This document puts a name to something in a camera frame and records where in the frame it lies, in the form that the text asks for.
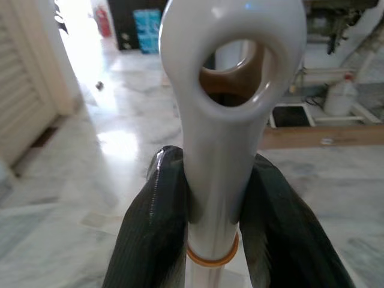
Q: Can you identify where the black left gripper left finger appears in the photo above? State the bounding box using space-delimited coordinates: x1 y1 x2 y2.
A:
101 145 189 288

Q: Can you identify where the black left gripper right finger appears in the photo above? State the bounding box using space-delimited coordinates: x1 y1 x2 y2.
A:
239 153 355 288

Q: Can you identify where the white broom handle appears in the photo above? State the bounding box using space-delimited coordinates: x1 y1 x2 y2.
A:
158 0 308 288

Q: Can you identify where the brown wooden floor board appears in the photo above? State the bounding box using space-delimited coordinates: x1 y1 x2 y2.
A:
259 124 384 150

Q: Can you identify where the white plastic jug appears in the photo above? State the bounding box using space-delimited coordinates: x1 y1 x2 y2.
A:
324 73 359 117

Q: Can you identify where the cream louvered door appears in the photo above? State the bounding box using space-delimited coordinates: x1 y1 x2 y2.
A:
0 0 79 169

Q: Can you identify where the blue patterned box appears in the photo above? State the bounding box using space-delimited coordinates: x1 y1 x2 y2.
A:
133 8 163 55

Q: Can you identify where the black cabinet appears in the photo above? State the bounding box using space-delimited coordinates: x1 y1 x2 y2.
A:
107 0 169 51

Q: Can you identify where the red fire extinguisher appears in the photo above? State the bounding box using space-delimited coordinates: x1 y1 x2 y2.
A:
96 5 112 38

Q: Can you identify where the white low frame stand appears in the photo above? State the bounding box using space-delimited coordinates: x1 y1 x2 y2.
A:
268 101 382 129

